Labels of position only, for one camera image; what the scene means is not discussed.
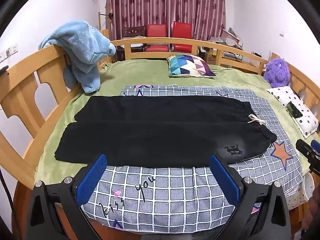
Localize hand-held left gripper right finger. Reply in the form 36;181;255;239
209;153;292;240

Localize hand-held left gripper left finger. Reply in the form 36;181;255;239
26;153;108;240

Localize black pants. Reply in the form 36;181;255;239
54;95;277;168

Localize white star-print pillow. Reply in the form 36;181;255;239
266;86;320;138

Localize grey checked star blanket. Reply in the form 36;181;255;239
80;84;300;234

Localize purple plush toy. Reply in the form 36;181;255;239
263;58;291;88

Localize green bedsheet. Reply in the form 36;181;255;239
34;59;320;189

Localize geometric patterned pillow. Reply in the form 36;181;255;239
167;54;216;78

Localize light blue plush blanket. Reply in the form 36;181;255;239
38;21;117;94

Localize pile of boxes and papers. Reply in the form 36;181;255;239
205;29;245;63

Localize dark wooden chair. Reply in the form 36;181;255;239
124;26;146;39

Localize wooden coat rack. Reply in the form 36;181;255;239
98;11;114;39

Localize red chair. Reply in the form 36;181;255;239
172;21;193;53
144;24;170;52

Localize maroon striped curtain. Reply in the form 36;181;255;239
105;0;227;42

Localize wooden bed frame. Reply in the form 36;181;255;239
0;37;320;240

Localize white wall switch panel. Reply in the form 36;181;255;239
0;44;19;63

